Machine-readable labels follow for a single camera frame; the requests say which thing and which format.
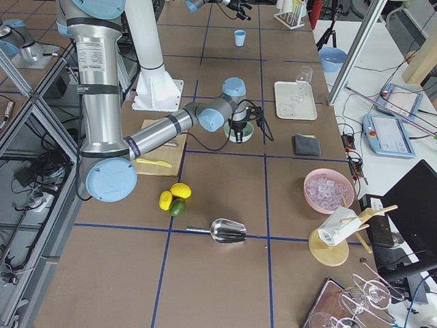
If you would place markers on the wooden mug tree stand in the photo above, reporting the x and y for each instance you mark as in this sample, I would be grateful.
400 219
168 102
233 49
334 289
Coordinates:
337 255

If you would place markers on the white mug on stand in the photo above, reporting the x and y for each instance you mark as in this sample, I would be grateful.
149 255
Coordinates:
342 223

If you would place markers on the large blue bowl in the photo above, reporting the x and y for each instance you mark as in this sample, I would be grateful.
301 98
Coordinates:
332 58

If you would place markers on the cream bear serving tray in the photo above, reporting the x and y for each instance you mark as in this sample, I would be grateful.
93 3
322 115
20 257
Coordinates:
287 109

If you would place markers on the mint green bowl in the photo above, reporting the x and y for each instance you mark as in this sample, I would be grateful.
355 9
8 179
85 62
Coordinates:
247 133

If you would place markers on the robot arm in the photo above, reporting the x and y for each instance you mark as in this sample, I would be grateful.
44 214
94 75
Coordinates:
194 5
107 155

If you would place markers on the brown paper table mat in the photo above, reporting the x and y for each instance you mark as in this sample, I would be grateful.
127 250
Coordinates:
129 264

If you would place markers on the white wire cup rack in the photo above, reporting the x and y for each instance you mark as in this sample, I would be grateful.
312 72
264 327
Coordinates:
291 13

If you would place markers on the black camera tripod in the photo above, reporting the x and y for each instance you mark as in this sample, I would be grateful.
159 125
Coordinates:
330 32

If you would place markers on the steel ice scoop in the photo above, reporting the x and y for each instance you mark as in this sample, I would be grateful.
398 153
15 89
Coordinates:
224 231

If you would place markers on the green lime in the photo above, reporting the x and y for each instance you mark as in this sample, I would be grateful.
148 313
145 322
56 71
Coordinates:
177 207

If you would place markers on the clear wine glass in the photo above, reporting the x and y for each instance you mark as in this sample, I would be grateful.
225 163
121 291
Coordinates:
303 79

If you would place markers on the light blue plastic cup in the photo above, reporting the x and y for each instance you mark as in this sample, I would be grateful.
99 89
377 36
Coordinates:
239 37

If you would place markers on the yellow plastic knife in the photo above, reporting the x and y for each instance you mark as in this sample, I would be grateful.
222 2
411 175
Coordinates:
158 163

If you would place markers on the yellow lemon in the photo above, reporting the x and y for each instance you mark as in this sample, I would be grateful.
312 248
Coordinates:
165 200
181 190

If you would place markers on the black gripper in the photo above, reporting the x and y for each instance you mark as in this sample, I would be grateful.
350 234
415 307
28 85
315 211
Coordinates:
239 126
233 3

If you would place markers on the pink bowl of ice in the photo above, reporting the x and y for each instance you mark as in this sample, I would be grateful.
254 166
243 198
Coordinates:
325 190

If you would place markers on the upside down wine glasses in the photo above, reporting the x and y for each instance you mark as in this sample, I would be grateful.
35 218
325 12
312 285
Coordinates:
365 304

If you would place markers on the blue teach pendant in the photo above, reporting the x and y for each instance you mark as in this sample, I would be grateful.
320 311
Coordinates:
387 136
399 99

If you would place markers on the black computer monitor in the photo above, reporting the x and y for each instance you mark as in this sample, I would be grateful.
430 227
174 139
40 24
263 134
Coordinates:
415 218

